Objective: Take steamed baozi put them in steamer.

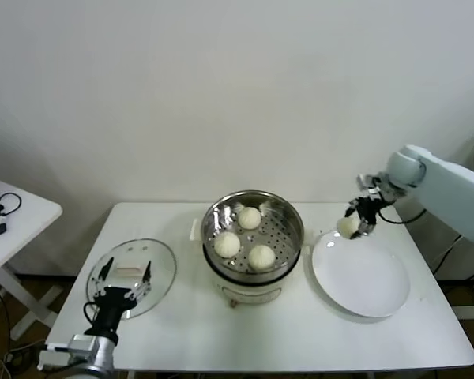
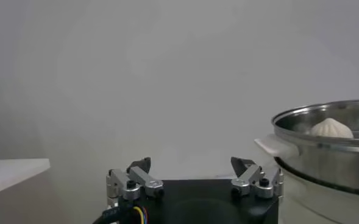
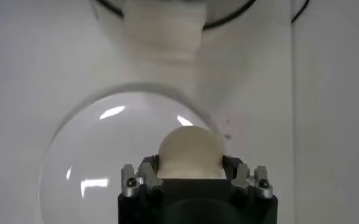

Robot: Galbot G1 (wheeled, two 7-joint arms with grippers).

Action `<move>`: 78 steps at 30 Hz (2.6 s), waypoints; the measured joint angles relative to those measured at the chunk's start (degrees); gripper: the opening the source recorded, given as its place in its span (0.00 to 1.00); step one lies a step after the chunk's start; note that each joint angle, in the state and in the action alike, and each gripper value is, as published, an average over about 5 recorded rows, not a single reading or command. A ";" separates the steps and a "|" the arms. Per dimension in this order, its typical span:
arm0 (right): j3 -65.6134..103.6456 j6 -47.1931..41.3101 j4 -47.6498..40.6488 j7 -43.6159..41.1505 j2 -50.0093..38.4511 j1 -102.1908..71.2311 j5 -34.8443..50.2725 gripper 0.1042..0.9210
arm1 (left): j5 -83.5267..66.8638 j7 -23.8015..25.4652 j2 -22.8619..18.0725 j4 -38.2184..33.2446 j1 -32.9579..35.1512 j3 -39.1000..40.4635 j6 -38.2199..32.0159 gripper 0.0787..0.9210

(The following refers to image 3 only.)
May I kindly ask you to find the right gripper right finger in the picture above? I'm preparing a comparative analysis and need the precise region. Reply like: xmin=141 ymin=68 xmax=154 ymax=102
xmin=221 ymin=154 xmax=274 ymax=199

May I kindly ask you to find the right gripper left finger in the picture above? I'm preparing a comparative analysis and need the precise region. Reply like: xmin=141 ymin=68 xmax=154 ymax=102
xmin=120 ymin=154 xmax=165 ymax=198

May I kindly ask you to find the white steamed baozi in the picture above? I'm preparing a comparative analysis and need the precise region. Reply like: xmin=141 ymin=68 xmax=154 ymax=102
xmin=156 ymin=125 xmax=227 ymax=180

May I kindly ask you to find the perforated steel steamer basket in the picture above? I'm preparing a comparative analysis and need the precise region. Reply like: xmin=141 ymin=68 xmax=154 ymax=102
xmin=96 ymin=0 xmax=256 ymax=25

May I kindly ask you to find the white round plate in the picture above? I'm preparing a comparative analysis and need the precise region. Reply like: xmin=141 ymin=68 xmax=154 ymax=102
xmin=38 ymin=83 xmax=226 ymax=224

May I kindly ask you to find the white electric cooker base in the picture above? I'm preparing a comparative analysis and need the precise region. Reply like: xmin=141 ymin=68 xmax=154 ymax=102
xmin=89 ymin=0 xmax=258 ymax=65

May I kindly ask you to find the black cooker power cord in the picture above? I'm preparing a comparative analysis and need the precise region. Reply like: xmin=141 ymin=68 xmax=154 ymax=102
xmin=290 ymin=0 xmax=311 ymax=24

